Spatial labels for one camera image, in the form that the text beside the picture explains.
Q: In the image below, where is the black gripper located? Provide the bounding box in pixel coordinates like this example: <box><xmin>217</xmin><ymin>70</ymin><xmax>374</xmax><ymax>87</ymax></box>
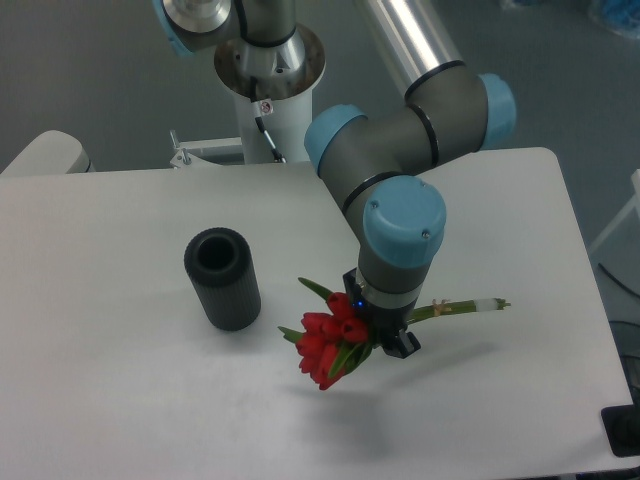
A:
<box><xmin>342</xmin><ymin>268</ymin><xmax>420</xmax><ymax>359</ymax></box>

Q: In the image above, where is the red tulip bouquet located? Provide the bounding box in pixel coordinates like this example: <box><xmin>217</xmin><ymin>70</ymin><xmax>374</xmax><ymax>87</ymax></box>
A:
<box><xmin>277</xmin><ymin>277</ymin><xmax>513</xmax><ymax>392</ymax></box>

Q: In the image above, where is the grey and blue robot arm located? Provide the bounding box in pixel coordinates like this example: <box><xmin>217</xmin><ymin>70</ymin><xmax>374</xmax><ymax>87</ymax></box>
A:
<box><xmin>153</xmin><ymin>1</ymin><xmax>516</xmax><ymax>358</ymax></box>

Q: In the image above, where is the black ribbed cylindrical vase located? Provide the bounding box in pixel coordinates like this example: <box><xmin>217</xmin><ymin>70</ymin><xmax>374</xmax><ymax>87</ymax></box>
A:
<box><xmin>184</xmin><ymin>227</ymin><xmax>261</xmax><ymax>332</ymax></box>

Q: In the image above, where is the black device at table edge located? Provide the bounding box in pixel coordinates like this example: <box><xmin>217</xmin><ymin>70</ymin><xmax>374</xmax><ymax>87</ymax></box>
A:
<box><xmin>601</xmin><ymin>405</ymin><xmax>639</xmax><ymax>458</ymax></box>

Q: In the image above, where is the white furniture at right edge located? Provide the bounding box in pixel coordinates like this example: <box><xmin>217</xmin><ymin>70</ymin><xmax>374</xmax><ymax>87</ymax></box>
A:
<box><xmin>587</xmin><ymin>170</ymin><xmax>639</xmax><ymax>258</ymax></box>

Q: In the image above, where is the white chair back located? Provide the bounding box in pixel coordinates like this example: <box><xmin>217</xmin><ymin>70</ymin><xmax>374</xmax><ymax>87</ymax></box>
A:
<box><xmin>1</xmin><ymin>130</ymin><xmax>95</xmax><ymax>178</ymax></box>

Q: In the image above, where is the blue plastic bag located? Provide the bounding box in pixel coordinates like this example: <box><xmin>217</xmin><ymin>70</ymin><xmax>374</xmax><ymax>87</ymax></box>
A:
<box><xmin>588</xmin><ymin>0</ymin><xmax>639</xmax><ymax>40</ymax></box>

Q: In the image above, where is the white pedestal base frame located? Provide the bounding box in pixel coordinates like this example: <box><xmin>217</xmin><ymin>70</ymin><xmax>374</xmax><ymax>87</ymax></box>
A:
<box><xmin>169</xmin><ymin>130</ymin><xmax>309</xmax><ymax>169</ymax></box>

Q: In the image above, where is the black cable on floor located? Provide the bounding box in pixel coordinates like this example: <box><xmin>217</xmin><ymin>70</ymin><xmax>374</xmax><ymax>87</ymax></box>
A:
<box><xmin>598</xmin><ymin>261</ymin><xmax>640</xmax><ymax>297</ymax></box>

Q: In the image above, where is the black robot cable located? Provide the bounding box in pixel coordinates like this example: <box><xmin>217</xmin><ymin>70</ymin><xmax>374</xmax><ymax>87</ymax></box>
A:
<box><xmin>249</xmin><ymin>75</ymin><xmax>288</xmax><ymax>164</ymax></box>

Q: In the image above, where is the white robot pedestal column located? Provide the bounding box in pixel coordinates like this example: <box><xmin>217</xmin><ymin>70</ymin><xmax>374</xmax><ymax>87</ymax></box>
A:
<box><xmin>214</xmin><ymin>24</ymin><xmax>326</xmax><ymax>160</ymax></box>

